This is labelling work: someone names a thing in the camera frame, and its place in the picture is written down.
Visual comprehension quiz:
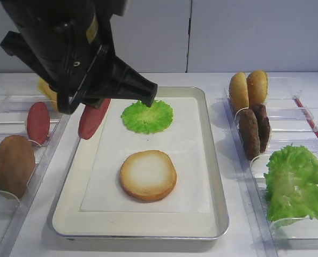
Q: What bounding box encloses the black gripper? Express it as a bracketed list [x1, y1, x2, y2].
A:
[0, 20, 157, 114]

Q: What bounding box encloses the clear acrylic rack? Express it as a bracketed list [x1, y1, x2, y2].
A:
[0, 95, 69, 256]
[222, 77, 318, 256]

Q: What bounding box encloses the yellow cheese slice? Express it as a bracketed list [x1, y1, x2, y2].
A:
[37, 78, 51, 98]

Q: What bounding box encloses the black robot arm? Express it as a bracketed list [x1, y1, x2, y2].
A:
[0, 1, 157, 114]

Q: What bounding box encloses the brown meat patty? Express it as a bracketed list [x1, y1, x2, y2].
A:
[251, 103, 271, 153]
[239, 109, 260, 161]

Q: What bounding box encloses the left bun top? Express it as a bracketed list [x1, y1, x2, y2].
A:
[229, 72, 249, 112]

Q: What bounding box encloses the rear brown meat patty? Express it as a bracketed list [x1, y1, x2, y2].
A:
[251, 103, 271, 153]

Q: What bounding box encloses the orange cheese slice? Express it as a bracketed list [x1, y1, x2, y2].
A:
[45, 90, 59, 112]

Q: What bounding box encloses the front brown meat patty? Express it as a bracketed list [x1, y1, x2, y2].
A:
[239, 109, 260, 161]

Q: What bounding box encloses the large green lettuce leaf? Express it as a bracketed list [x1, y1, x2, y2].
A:
[264, 145, 318, 222]

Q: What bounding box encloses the left clear acrylic rack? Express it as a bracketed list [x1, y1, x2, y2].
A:
[0, 95, 69, 256]

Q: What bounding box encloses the flat green lettuce leaf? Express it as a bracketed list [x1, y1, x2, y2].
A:
[121, 100, 173, 134]

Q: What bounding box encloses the right clear acrylic rack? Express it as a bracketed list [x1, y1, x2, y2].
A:
[222, 77, 318, 256]

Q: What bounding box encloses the brown bun slice in rack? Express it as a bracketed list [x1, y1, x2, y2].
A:
[0, 135, 35, 199]

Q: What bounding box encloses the red tomato slice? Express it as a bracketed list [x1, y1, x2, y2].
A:
[78, 99, 111, 140]
[27, 102, 50, 145]

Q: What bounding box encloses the white paper tray liner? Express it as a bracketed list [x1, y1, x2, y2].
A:
[81, 97, 210, 213]

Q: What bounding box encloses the right bun top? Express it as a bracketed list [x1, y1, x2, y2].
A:
[247, 70, 268, 106]

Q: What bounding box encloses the toasted bun bottom slice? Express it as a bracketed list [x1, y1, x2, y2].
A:
[120, 150, 177, 202]

